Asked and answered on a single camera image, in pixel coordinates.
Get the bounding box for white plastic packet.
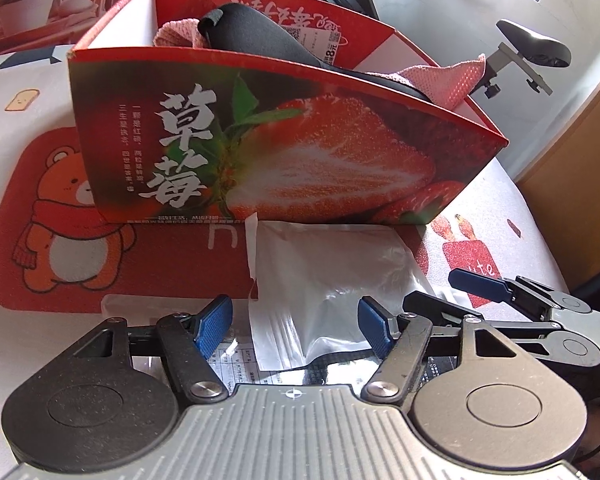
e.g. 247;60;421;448
246;213;434;374

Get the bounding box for pink knitted cloth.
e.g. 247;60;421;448
152;20;487;112

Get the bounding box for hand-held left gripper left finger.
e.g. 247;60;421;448
72;294;234;404

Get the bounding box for cartoon print tablecloth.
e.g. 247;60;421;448
0;42;583;461

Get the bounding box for brown wooden board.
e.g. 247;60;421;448
512;72;600;292

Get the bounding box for black soft cloth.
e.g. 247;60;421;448
196;3;434;104

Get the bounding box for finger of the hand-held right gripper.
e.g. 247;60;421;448
449;267;557;312
401;292;487;335

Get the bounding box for wall poster with room print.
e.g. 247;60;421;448
0;0;277;62

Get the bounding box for red strawberry print cardboard box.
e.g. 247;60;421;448
67;0;510;227

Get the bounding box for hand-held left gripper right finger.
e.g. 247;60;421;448
358;296;523;409

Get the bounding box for black exercise bike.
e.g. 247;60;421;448
275;0;574;102

